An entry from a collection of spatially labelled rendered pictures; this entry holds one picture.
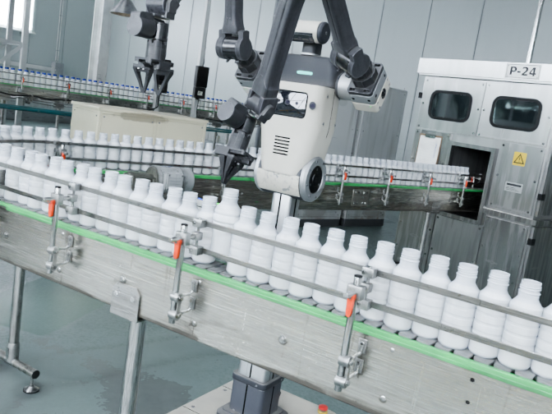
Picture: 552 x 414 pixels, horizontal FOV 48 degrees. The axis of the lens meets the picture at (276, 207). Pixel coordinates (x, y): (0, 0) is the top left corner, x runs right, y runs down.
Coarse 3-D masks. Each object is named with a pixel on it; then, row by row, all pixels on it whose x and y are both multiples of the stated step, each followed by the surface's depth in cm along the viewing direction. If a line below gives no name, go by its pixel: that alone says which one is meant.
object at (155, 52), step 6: (150, 42) 177; (156, 42) 176; (150, 48) 177; (156, 48) 177; (162, 48) 178; (150, 54) 177; (156, 54) 177; (162, 54) 178; (138, 60) 176; (150, 60) 174; (156, 60) 176; (162, 60) 179
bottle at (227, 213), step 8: (224, 192) 149; (232, 192) 148; (224, 200) 149; (232, 200) 148; (216, 208) 149; (224, 208) 148; (232, 208) 148; (216, 216) 148; (224, 216) 147; (232, 216) 148; (224, 224) 148; (232, 224) 148; (216, 232) 149; (224, 232) 148; (216, 240) 149; (224, 240) 148; (216, 248) 149; (224, 248) 149
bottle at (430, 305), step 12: (432, 264) 123; (444, 264) 122; (432, 276) 123; (444, 276) 123; (444, 288) 122; (420, 300) 124; (432, 300) 122; (444, 300) 123; (420, 312) 124; (432, 312) 123; (420, 324) 124; (420, 336) 124; (432, 336) 123
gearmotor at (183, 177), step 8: (152, 168) 296; (160, 168) 296; (168, 168) 299; (176, 168) 303; (184, 168) 306; (136, 176) 287; (144, 176) 291; (152, 176) 293; (160, 176) 294; (168, 176) 292; (176, 176) 295; (184, 176) 303; (192, 176) 306; (168, 184) 293; (176, 184) 296; (184, 184) 303; (192, 184) 306
